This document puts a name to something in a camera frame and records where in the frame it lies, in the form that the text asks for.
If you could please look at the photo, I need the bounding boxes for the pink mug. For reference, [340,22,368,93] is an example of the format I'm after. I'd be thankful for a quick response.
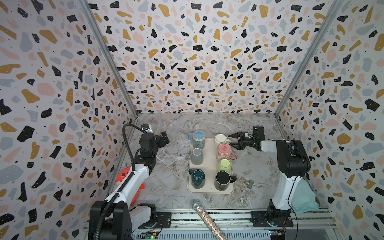
[217,143,238,162]

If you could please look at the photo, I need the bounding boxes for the white mug red inside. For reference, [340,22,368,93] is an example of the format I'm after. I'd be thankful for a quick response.
[214,134,232,146]

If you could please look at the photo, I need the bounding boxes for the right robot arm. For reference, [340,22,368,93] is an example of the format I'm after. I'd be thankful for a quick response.
[228,125,311,228]

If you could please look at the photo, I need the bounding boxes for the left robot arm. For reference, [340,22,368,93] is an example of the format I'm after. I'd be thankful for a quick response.
[88,132,170,240]

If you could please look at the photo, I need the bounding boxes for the light green mug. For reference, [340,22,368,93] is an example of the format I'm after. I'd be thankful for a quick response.
[217,159,232,174]

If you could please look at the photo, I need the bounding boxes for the blue glazed mug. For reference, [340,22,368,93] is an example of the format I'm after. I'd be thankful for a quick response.
[188,131,206,149]

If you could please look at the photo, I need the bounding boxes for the black mug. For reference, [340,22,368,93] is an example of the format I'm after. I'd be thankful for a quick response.
[215,171,237,191]

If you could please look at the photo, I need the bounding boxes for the dark green mug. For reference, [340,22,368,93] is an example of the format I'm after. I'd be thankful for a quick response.
[189,169,206,189]

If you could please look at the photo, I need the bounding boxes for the beige rectangular tray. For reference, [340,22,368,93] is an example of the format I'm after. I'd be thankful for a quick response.
[187,138,235,194]

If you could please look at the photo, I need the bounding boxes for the small clear glass piece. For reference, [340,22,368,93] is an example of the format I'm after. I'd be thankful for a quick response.
[244,180,254,190]

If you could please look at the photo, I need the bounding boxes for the grey frosted cup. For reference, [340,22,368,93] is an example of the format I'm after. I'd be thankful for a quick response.
[190,148,204,166]

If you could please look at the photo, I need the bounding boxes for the red shark plush toy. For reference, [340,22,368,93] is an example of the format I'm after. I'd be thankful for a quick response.
[116,166,145,207]

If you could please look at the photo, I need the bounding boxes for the glitter filled tube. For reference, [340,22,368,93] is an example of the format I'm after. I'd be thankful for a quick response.
[192,199,228,240]

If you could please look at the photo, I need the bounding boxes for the teal folded cloth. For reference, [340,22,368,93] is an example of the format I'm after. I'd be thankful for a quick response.
[291,180,320,214]

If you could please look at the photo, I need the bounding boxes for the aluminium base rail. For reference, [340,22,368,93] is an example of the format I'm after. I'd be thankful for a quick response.
[80,208,340,240]

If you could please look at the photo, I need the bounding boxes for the aluminium corner post left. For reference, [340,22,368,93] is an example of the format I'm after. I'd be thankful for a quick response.
[78,0,138,120]

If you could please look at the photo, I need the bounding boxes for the aluminium corner post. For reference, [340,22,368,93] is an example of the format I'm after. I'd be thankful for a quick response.
[78,0,138,120]
[274,0,344,119]

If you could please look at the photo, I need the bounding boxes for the aluminium corner post right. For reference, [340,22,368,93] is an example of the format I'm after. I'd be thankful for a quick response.
[274,0,344,119]

